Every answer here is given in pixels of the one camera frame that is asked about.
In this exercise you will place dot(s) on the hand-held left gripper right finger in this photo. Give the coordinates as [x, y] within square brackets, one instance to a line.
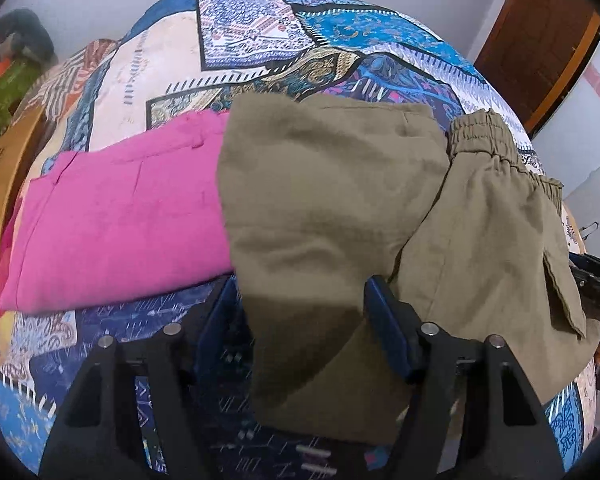
[386, 330]

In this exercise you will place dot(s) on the patchwork printed bedspread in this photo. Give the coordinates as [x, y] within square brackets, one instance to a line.
[240, 35]

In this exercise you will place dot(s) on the green patterned bag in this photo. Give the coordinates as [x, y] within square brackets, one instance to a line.
[10, 90]

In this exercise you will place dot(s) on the grey plush toy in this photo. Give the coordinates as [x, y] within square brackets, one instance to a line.
[25, 30]

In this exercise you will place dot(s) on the pink pants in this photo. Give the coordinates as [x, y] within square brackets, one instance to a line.
[120, 225]

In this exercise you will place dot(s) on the brown wooden door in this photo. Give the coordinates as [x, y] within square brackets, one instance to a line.
[530, 25]

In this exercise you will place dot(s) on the orange striped cloth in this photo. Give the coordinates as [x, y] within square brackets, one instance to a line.
[75, 80]

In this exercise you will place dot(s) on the khaki pants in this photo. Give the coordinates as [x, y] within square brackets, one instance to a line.
[330, 185]

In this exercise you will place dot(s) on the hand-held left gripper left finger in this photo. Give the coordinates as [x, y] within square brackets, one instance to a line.
[220, 330]

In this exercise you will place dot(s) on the wooden headboard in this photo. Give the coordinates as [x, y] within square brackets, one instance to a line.
[0, 175]

